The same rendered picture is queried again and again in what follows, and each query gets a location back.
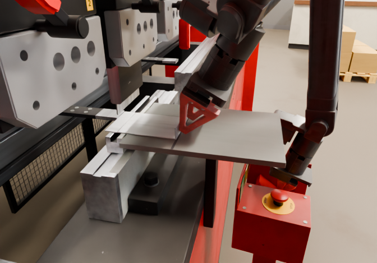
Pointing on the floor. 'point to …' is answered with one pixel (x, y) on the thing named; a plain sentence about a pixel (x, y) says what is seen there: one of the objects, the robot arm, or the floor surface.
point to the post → (88, 131)
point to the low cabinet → (363, 9)
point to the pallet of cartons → (357, 58)
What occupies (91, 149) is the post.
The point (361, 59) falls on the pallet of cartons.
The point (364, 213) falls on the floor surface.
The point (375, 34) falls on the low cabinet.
